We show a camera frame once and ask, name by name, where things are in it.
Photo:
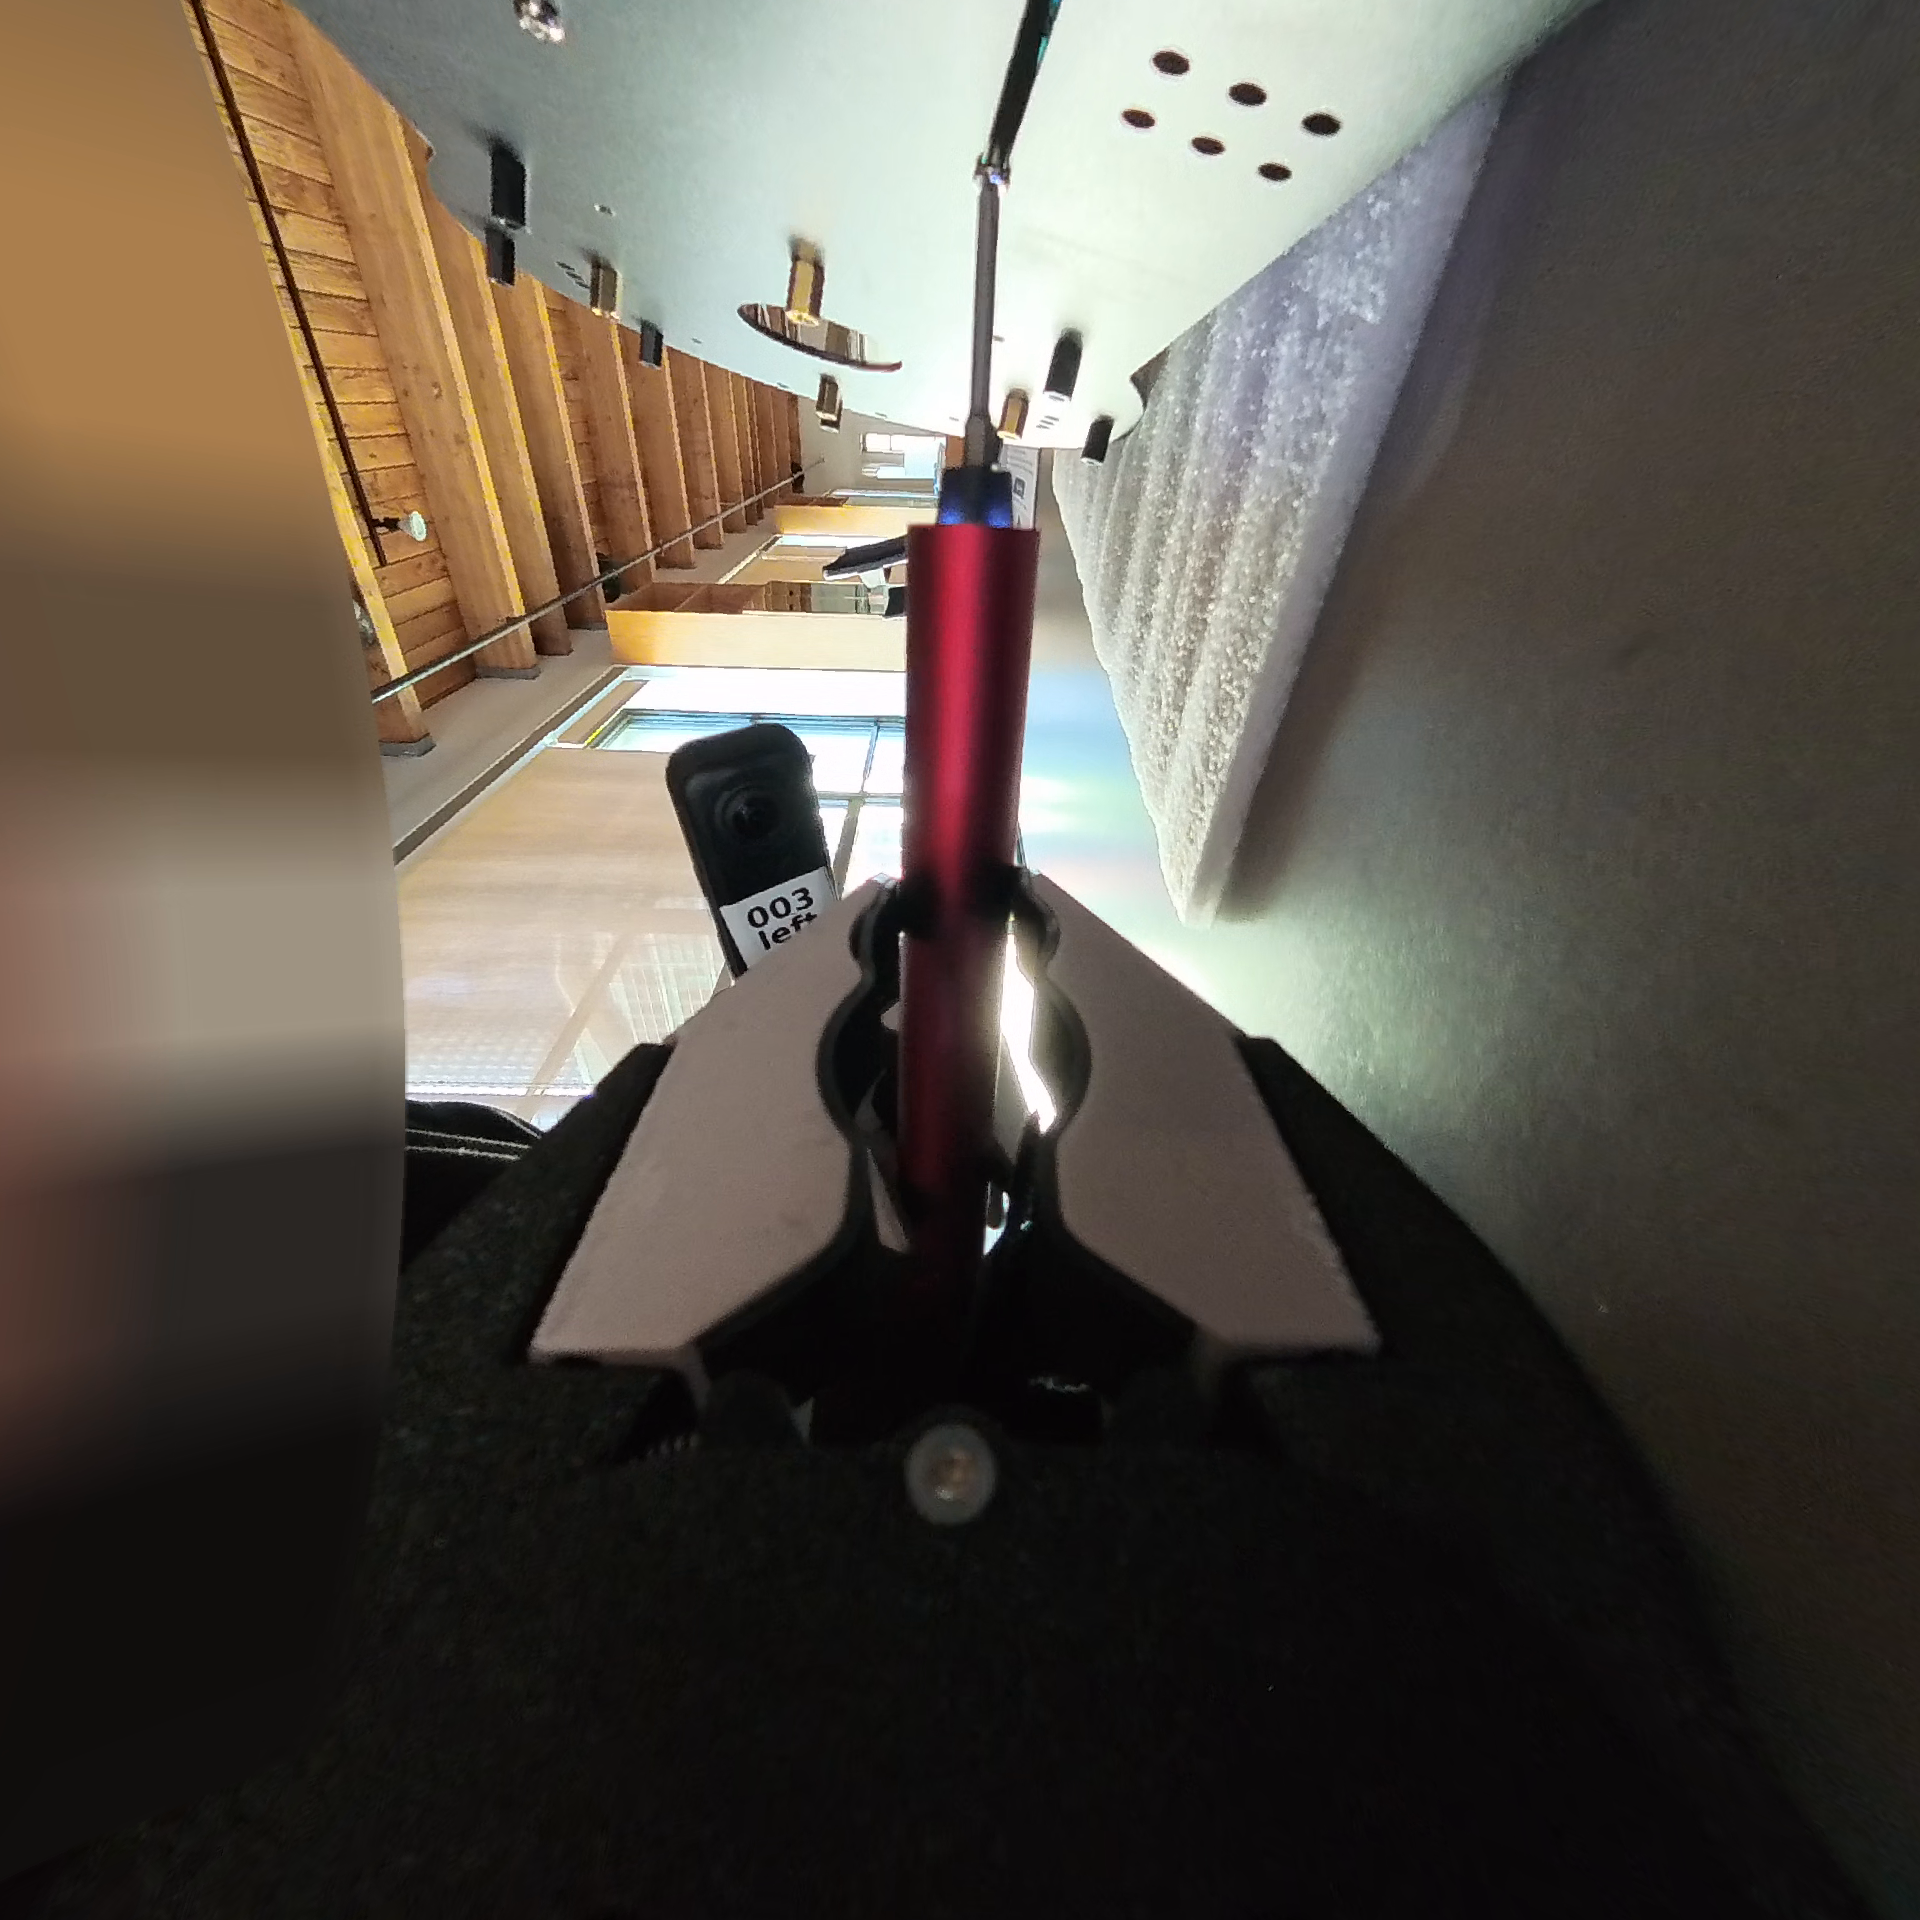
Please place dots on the row of cylinder spotlights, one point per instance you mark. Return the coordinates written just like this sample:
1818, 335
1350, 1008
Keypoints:
507, 181

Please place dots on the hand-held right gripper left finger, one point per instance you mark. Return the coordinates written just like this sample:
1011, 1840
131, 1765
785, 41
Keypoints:
704, 1171

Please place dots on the round shiny disc lamp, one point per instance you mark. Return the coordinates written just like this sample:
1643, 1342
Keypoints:
818, 333

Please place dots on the dark thin rod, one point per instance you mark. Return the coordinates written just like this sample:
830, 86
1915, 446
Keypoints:
1019, 77

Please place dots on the bright glass window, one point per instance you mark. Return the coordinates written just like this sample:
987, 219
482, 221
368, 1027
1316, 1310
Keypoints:
751, 735

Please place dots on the metal handrail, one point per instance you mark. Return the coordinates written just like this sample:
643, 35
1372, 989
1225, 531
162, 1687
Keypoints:
609, 569

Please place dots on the person's black clothing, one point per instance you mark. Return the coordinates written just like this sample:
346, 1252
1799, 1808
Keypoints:
464, 1149

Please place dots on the red metallic tube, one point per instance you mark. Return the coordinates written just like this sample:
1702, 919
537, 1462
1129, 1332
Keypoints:
967, 751

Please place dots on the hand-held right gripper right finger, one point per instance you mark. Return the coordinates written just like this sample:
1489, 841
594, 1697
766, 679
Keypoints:
1201, 1171

